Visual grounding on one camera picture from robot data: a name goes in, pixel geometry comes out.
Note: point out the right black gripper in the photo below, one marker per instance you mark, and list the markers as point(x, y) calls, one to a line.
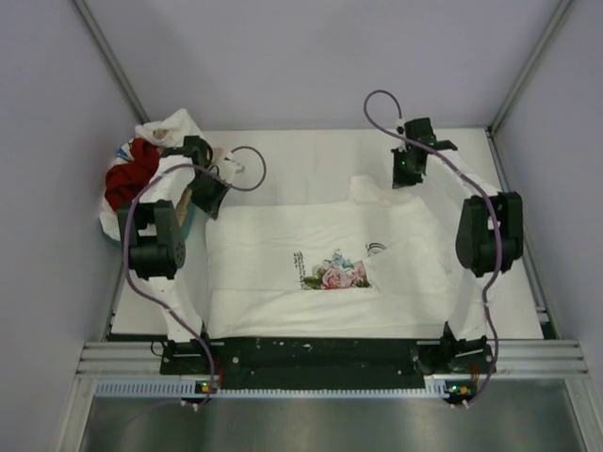
point(399, 181)

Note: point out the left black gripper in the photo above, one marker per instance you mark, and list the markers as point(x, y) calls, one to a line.
point(211, 206)

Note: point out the white floral print t-shirt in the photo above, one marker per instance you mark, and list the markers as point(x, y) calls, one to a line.
point(374, 265)

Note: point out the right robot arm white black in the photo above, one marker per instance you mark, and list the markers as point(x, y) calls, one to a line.
point(488, 234)

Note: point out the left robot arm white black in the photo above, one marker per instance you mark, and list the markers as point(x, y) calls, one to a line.
point(153, 241)

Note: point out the white t-shirts in basket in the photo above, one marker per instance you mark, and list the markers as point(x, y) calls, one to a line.
point(163, 134)

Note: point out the tan cloth in basket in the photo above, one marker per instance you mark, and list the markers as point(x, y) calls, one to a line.
point(184, 202)

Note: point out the red t-shirt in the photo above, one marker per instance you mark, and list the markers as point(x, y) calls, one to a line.
point(136, 163)

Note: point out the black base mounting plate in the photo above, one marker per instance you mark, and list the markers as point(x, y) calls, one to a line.
point(287, 363)

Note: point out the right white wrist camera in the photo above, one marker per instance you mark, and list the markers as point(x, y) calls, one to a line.
point(400, 130)

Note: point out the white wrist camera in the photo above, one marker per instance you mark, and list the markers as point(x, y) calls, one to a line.
point(228, 167)
point(400, 130)

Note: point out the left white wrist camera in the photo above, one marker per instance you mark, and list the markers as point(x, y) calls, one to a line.
point(228, 167)

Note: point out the right aluminium frame post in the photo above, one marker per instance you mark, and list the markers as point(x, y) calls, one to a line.
point(561, 13)

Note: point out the aluminium frame post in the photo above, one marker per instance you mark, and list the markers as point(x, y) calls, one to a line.
point(561, 13)
point(113, 65)

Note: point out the left aluminium frame post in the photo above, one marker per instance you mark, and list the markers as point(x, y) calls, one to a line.
point(113, 65)

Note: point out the grey slotted cable duct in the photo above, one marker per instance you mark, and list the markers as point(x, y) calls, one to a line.
point(196, 389)

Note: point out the aluminium extrusion rail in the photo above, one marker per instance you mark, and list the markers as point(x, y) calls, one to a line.
point(517, 359)

